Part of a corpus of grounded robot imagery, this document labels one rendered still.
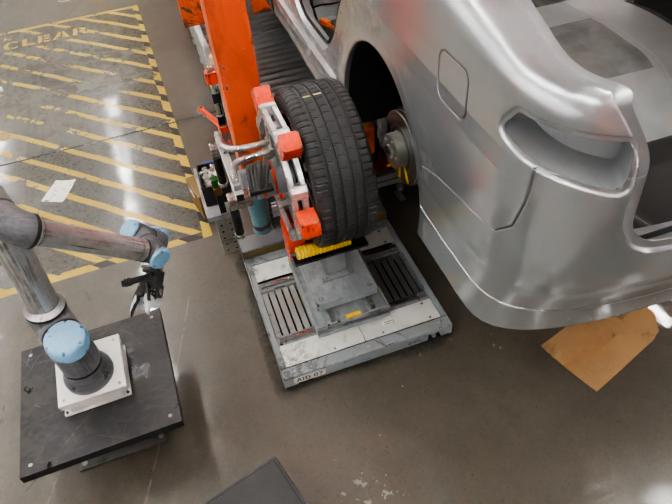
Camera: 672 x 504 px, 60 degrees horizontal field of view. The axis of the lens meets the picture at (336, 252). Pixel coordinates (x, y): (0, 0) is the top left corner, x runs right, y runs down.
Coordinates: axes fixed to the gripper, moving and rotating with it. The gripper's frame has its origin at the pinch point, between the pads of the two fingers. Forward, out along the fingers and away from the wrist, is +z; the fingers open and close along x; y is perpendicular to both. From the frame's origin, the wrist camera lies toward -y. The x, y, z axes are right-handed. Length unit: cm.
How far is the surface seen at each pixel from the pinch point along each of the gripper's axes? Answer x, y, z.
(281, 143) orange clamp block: -72, 6, -57
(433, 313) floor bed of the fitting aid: -53, 121, -21
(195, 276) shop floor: 57, 54, -36
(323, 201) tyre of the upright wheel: -73, 27, -43
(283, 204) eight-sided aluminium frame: -26, 45, -57
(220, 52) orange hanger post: -35, -3, -105
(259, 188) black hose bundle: -57, 10, -45
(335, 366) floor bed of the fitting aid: -27, 85, 8
